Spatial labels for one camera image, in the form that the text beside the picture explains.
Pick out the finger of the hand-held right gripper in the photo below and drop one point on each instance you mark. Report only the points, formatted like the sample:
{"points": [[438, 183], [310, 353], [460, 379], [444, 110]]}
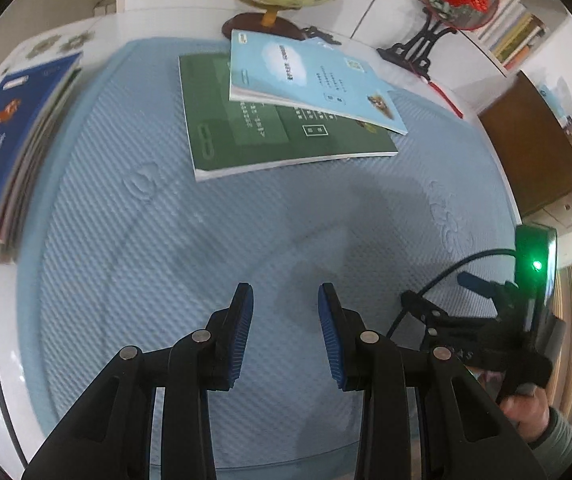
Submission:
{"points": [[476, 281], [416, 302]]}

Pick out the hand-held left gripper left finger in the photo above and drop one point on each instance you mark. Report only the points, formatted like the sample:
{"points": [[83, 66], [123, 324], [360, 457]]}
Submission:
{"points": [[241, 335]]}

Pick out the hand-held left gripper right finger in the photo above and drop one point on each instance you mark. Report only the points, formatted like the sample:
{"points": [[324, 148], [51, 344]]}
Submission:
{"points": [[328, 335]]}

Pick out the light blue book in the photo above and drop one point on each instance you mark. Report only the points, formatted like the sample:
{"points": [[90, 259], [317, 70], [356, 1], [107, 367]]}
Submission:
{"points": [[306, 75]]}

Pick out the person's right forearm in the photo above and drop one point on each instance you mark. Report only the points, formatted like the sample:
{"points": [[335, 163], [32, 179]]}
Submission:
{"points": [[561, 435]]}

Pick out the row of shelf books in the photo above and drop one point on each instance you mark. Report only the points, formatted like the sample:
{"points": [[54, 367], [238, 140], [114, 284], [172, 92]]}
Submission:
{"points": [[511, 30]]}

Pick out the stack of books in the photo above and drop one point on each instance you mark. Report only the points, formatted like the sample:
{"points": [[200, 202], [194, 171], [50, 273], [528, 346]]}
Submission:
{"points": [[11, 242]]}

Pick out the person's right hand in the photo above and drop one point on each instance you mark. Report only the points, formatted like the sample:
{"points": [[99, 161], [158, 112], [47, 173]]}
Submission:
{"points": [[526, 410]]}

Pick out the light blue textured mat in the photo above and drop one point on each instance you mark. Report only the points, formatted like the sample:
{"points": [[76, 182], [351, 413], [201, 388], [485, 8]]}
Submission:
{"points": [[166, 260]]}

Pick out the brown wooden cabinet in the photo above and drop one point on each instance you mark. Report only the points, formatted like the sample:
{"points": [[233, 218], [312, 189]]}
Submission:
{"points": [[531, 150]]}

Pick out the green book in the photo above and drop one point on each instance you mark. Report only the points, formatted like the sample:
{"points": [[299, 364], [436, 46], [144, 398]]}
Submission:
{"points": [[246, 135]]}

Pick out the floral print sheet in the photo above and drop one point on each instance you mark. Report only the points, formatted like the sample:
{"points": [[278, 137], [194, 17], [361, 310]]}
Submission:
{"points": [[51, 45]]}

